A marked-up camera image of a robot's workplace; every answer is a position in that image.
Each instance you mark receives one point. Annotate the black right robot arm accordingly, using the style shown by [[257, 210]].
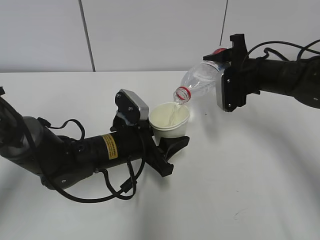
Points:
[[264, 69]]

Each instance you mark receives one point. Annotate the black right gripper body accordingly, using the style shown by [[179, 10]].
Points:
[[240, 83]]

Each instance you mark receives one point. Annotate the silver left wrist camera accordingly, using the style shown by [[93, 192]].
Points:
[[130, 107]]

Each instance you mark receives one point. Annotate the white paper cup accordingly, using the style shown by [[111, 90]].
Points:
[[169, 120]]

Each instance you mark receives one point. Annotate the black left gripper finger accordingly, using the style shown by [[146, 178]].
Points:
[[171, 146]]

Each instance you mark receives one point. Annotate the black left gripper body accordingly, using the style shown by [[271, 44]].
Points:
[[138, 139]]

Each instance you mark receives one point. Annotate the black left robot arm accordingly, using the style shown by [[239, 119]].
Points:
[[63, 161]]

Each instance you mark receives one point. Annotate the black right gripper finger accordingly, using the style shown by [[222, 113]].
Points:
[[220, 55]]

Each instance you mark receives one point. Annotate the clear plastic water bottle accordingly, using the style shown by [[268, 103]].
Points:
[[198, 81]]

